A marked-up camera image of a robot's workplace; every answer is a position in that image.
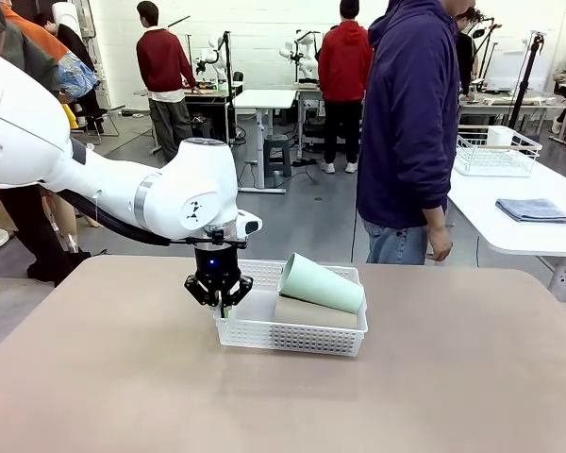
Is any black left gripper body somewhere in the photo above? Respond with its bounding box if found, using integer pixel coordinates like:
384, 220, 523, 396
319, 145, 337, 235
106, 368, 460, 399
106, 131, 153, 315
193, 244, 242, 296

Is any white perforated plastic basket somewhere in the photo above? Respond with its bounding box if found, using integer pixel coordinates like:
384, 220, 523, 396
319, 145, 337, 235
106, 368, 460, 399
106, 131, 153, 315
213, 258, 370, 358

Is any tan tall cup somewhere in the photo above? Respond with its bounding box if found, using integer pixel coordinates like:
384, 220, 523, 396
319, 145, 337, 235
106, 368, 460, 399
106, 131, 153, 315
273, 294, 359, 330

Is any pale green tall cup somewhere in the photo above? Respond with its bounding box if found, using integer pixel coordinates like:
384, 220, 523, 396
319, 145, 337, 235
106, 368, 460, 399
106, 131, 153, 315
277, 252, 366, 316

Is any blue cloth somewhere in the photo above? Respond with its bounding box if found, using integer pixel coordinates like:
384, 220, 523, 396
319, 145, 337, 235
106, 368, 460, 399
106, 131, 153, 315
494, 197, 566, 225

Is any purple-jacket person's right forearm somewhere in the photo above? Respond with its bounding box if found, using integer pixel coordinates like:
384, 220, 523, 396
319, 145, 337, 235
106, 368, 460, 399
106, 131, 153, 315
424, 207, 449, 232

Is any purple-jacket person's right hand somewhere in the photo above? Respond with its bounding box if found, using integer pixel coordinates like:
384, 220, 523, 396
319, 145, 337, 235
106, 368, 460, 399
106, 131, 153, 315
425, 225, 454, 262

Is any black stool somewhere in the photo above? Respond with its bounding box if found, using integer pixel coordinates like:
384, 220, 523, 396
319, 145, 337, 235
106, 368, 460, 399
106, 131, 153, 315
192, 117, 217, 153

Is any grey step stool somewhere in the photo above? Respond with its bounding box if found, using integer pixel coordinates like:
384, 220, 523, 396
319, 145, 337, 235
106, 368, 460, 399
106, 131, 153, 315
263, 134, 293, 179

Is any wooden-top desk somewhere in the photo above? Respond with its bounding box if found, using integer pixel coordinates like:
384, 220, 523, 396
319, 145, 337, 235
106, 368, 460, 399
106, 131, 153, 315
134, 80, 246, 157

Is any white standing desk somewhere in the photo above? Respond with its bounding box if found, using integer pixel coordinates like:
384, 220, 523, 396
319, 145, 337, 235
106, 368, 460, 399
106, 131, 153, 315
233, 89, 297, 195

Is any grey-top desk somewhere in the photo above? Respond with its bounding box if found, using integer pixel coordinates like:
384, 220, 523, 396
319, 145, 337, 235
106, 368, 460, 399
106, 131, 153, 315
294, 82, 325, 159

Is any man in maroon sweater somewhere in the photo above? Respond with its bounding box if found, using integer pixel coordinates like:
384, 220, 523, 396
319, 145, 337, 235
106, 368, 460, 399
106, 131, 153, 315
135, 0, 202, 164

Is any person in orange patterned jacket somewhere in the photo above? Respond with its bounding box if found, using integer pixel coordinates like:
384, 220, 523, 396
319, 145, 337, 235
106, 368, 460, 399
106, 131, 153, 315
2, 2, 99, 256

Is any person in purple jacket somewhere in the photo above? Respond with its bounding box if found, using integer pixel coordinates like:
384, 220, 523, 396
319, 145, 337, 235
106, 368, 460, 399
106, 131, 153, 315
356, 0, 477, 265

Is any man in red hoodie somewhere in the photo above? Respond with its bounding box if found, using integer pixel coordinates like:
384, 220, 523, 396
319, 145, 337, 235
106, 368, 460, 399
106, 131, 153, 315
318, 0, 374, 175

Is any white rounded table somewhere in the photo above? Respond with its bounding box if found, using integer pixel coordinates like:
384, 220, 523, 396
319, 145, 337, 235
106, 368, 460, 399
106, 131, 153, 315
445, 125, 566, 303

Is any person in black clothes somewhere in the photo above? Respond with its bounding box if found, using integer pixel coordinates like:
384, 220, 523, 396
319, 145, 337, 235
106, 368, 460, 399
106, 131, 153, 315
32, 12, 106, 136

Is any person in grey-green jacket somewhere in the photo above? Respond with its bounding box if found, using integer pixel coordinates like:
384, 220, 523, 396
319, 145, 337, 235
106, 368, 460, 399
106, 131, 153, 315
0, 0, 95, 287

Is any white cup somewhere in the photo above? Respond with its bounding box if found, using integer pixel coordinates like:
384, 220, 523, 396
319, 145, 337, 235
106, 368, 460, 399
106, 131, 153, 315
487, 126, 514, 147

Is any long desk with boards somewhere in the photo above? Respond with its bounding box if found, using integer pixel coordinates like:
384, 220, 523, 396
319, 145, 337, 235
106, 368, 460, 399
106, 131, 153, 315
459, 92, 566, 138

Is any curly-haired person in black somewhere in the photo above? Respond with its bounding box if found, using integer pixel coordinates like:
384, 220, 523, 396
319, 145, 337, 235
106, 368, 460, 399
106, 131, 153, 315
455, 7, 482, 95

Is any white screen panel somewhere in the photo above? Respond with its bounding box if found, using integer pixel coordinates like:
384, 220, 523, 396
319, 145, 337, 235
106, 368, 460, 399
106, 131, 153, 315
485, 49, 546, 93

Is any black tripod stand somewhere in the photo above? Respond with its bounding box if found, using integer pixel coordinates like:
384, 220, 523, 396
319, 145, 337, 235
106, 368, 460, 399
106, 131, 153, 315
507, 30, 548, 131

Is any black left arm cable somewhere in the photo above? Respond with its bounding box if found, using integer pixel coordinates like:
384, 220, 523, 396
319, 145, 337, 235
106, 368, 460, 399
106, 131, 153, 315
51, 188, 199, 247

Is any white wire basket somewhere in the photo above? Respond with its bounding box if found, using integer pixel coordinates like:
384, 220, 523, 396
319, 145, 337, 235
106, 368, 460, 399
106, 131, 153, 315
455, 125, 543, 178

